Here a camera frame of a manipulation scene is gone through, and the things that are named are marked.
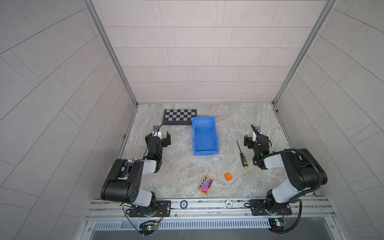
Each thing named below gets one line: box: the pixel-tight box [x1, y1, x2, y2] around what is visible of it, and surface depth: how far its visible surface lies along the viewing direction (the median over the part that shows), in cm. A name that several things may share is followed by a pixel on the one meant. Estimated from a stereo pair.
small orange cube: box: [225, 173, 233, 182], surface depth 82 cm
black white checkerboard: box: [163, 109, 197, 125], surface depth 107 cm
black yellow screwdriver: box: [236, 140, 248, 168], surface depth 87 cm
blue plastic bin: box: [192, 116, 220, 156], surface depth 101 cm
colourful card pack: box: [197, 175, 215, 196], surface depth 79 cm
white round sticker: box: [225, 199, 234, 209], surface depth 74 cm
